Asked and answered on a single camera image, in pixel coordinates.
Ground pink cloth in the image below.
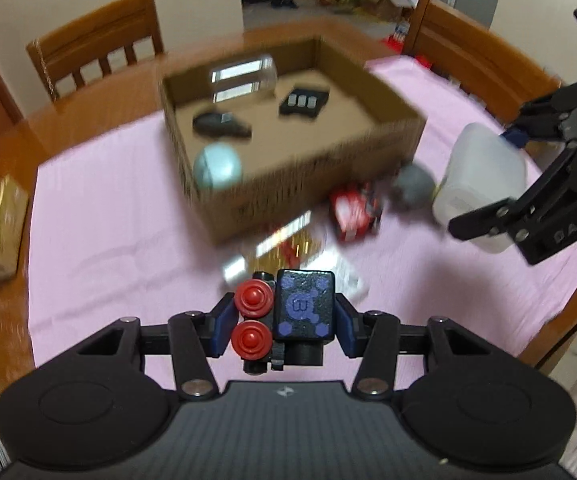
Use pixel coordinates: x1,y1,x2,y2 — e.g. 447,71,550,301
26,55,577,391

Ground wooden chair with grooved back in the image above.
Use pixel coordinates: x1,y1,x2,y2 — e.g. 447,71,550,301
401,0,564,128

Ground red snack packet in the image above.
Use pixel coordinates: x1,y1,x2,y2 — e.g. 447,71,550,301
329,182,384,243

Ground white translucent plastic bottle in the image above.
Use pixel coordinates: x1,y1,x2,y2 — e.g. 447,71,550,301
431,122,527,256

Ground cardboard box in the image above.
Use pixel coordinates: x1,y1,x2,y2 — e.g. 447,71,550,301
160,35,428,246

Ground wooden chair with slatted back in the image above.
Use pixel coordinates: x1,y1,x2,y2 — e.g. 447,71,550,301
26,0,164,103

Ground black oval tool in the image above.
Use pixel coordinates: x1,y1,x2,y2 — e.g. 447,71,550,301
192,111,252,138

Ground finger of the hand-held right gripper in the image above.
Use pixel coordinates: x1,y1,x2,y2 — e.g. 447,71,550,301
503,82,577,150
449,142,577,241

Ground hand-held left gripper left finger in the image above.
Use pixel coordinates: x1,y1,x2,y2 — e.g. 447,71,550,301
76,293,236,400

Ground grey toy animal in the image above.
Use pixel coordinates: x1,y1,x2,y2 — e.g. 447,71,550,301
389,162,439,213

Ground teal round ball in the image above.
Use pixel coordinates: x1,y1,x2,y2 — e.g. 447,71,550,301
192,142,244,191

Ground pill bottle with yellow capsules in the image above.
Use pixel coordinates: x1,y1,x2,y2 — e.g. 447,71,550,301
253,212,327,271

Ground black digital timer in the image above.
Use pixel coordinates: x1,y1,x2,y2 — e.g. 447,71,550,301
278,85,330,120

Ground black cube toy red buttons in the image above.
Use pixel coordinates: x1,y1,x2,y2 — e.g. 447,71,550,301
233,269,338,376

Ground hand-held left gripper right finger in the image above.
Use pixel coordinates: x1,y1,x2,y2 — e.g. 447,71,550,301
336,294,492,401

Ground clear plastic jar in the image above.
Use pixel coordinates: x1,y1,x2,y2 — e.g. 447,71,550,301
208,55,278,103

